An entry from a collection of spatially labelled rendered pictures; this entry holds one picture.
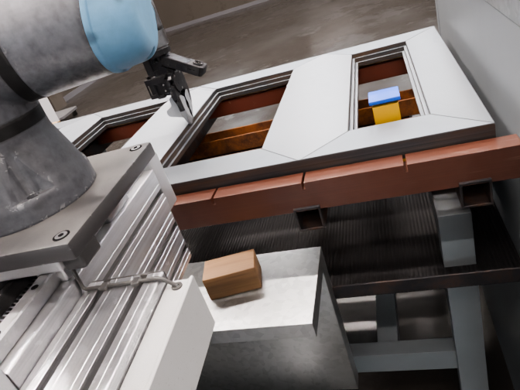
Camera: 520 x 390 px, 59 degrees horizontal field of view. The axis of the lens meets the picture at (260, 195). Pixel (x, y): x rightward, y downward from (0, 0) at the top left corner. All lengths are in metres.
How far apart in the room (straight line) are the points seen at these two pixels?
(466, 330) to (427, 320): 0.54
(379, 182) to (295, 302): 0.25
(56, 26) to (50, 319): 0.27
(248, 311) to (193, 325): 0.36
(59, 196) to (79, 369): 0.18
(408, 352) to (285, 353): 0.31
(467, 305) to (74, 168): 0.84
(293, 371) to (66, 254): 0.76
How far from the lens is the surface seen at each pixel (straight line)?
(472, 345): 1.19
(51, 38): 0.48
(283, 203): 0.87
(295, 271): 0.87
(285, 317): 0.79
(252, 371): 1.15
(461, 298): 1.08
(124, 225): 0.61
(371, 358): 1.23
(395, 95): 0.95
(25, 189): 0.53
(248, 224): 1.31
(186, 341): 0.46
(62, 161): 0.54
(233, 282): 0.86
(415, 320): 1.68
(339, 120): 1.00
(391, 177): 0.83
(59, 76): 0.50
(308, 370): 1.12
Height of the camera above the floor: 1.21
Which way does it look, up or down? 27 degrees down
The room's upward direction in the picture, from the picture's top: 19 degrees counter-clockwise
